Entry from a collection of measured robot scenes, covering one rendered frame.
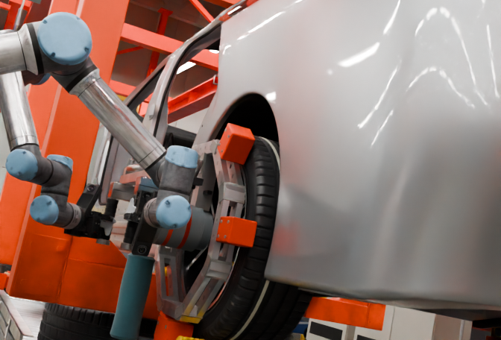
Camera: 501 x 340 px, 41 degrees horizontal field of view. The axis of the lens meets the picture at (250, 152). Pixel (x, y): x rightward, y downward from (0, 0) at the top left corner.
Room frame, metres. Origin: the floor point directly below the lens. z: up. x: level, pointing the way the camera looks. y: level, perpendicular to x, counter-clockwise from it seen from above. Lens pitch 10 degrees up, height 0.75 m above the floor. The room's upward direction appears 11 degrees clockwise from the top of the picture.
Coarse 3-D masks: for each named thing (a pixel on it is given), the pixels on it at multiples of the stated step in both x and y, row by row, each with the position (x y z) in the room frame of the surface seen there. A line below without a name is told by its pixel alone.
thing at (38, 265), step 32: (96, 0) 2.33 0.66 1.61; (128, 0) 2.37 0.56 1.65; (96, 32) 2.34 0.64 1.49; (96, 64) 2.35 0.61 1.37; (64, 96) 2.32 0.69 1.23; (64, 128) 2.33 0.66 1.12; (96, 128) 2.37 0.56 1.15; (32, 192) 2.40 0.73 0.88; (32, 224) 2.32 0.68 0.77; (32, 256) 2.33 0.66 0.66; (64, 256) 2.36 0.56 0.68; (32, 288) 2.33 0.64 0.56
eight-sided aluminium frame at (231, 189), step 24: (216, 144) 1.96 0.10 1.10; (216, 168) 1.93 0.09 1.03; (240, 192) 1.84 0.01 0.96; (216, 216) 1.85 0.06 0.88; (240, 216) 1.85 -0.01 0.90; (168, 264) 2.30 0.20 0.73; (216, 264) 1.83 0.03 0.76; (168, 288) 2.25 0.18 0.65; (192, 288) 1.92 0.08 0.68; (216, 288) 1.89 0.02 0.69; (168, 312) 2.07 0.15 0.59; (192, 312) 1.97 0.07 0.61
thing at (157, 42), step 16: (16, 0) 7.32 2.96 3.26; (48, 0) 6.31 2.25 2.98; (192, 0) 8.13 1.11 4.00; (32, 16) 6.93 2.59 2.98; (160, 16) 14.10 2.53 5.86; (208, 16) 8.23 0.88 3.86; (128, 32) 7.82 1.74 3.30; (144, 32) 7.89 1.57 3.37; (160, 32) 14.03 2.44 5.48; (128, 48) 13.84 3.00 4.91; (160, 48) 7.98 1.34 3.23; (176, 48) 8.06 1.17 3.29; (208, 64) 8.23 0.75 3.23; (112, 80) 10.76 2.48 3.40; (208, 80) 8.94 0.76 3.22; (192, 96) 9.66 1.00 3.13; (208, 96) 8.87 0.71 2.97; (0, 112) 13.60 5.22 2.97; (144, 112) 14.04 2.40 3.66; (176, 112) 10.26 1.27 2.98; (192, 112) 10.03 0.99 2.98
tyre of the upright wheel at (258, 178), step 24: (264, 144) 1.97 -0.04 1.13; (264, 168) 1.88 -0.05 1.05; (192, 192) 2.35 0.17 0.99; (264, 192) 1.83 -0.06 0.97; (264, 216) 1.82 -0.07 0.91; (264, 240) 1.82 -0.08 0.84; (240, 264) 1.85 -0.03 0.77; (264, 264) 1.83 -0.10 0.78; (240, 288) 1.84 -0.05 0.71; (288, 288) 1.88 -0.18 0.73; (216, 312) 1.94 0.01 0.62; (240, 312) 1.89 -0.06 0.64; (264, 312) 1.90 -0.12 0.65; (288, 312) 1.93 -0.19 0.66; (192, 336) 2.09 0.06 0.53; (216, 336) 1.98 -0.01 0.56; (240, 336) 1.98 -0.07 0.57; (264, 336) 1.99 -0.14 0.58
